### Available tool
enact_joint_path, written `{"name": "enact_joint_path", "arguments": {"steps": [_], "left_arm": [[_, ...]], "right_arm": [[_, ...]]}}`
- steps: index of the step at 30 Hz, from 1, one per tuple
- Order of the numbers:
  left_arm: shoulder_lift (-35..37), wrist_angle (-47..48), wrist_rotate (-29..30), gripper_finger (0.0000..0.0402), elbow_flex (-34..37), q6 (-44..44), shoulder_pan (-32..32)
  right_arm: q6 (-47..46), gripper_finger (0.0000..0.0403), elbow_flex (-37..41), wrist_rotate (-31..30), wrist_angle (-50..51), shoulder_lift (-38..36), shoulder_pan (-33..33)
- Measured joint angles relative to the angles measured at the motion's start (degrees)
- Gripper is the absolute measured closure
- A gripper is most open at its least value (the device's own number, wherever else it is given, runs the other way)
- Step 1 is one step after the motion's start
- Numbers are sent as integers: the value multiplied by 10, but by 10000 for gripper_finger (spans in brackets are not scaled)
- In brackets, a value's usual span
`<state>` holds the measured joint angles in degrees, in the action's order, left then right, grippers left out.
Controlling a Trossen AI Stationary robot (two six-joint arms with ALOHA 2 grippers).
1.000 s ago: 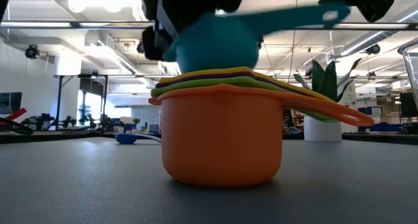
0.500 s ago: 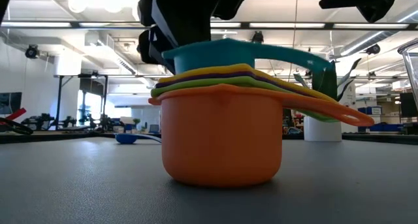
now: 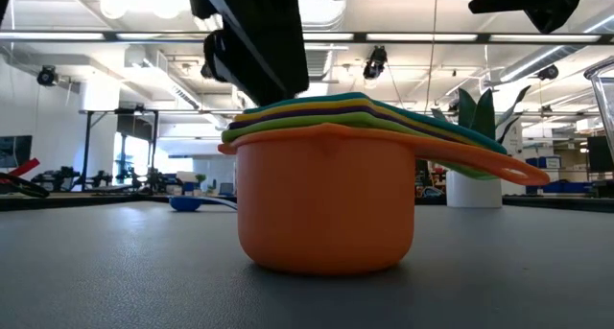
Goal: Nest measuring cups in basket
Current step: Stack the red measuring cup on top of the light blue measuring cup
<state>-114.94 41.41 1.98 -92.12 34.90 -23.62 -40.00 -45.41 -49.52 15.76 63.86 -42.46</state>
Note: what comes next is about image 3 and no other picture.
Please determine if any lime green measuring cup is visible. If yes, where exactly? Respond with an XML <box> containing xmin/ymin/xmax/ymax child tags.
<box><xmin>221</xmin><ymin>111</ymin><xmax>500</xmax><ymax>180</ymax></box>

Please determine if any small blue measuring cup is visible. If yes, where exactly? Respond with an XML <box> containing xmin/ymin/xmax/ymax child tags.
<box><xmin>168</xmin><ymin>195</ymin><xmax>239</xmax><ymax>213</ymax></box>

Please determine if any large orange measuring cup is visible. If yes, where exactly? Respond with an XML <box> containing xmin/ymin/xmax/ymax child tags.
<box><xmin>217</xmin><ymin>122</ymin><xmax>552</xmax><ymax>276</ymax></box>

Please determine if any clear glass pitcher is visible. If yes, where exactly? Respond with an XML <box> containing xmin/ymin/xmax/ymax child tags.
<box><xmin>583</xmin><ymin>56</ymin><xmax>614</xmax><ymax>162</ymax></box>

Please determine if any green snake plant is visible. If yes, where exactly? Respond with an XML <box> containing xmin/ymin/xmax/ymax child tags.
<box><xmin>430</xmin><ymin>84</ymin><xmax>532</xmax><ymax>146</ymax></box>

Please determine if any black monitor by shelves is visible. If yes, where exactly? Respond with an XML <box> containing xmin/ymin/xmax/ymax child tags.
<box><xmin>587</xmin><ymin>135</ymin><xmax>614</xmax><ymax>174</ymax></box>

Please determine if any blue storage bin row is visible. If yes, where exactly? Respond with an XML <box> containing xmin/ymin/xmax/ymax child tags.
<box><xmin>525</xmin><ymin>180</ymin><xmax>596</xmax><ymax>195</ymax></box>

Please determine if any white plant pot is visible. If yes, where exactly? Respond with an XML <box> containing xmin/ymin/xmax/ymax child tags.
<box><xmin>445</xmin><ymin>170</ymin><xmax>504</xmax><ymax>209</ymax></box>

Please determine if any black background robot rig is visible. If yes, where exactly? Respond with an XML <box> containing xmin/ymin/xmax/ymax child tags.
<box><xmin>31</xmin><ymin>165</ymin><xmax>114</xmax><ymax>192</ymax></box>

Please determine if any red bar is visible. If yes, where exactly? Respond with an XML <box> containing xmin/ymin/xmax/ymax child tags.
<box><xmin>7</xmin><ymin>157</ymin><xmax>41</xmax><ymax>177</ymax></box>

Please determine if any black curved tool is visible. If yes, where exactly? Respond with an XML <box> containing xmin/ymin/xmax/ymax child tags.
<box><xmin>0</xmin><ymin>172</ymin><xmax>51</xmax><ymax>199</ymax></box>

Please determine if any black ceiling camera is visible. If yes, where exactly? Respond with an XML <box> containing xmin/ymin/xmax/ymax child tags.
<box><xmin>36</xmin><ymin>64</ymin><xmax>59</xmax><ymax>87</ymax></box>
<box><xmin>363</xmin><ymin>45</ymin><xmax>389</xmax><ymax>81</ymax></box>
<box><xmin>535</xmin><ymin>63</ymin><xmax>560</xmax><ymax>82</ymax></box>

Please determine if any black metal frame stand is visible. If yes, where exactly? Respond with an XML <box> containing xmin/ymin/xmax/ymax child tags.
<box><xmin>79</xmin><ymin>106</ymin><xmax>160</xmax><ymax>192</ymax></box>

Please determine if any dark wall screen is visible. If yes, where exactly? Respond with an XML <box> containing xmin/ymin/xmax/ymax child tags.
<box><xmin>0</xmin><ymin>135</ymin><xmax>34</xmax><ymax>170</ymax></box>

